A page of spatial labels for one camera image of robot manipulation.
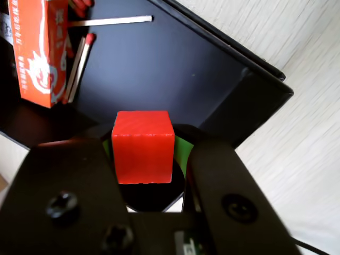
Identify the black open box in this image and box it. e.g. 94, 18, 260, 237
159, 0, 287, 83

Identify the orange matchbox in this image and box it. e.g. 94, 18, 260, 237
7, 0, 71, 109

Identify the red-tipped wooden match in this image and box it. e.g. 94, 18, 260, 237
68, 15, 155, 28
69, 0, 94, 18
61, 36, 86, 105
67, 32, 97, 104

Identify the black cardboard box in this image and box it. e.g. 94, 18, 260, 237
0, 0, 295, 160

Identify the red wooden cube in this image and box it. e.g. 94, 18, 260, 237
111, 110, 176, 185

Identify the thick black cable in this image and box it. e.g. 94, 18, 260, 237
291, 235, 332, 255

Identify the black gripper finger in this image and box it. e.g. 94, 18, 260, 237
0, 124, 139, 255
172, 124, 303, 255

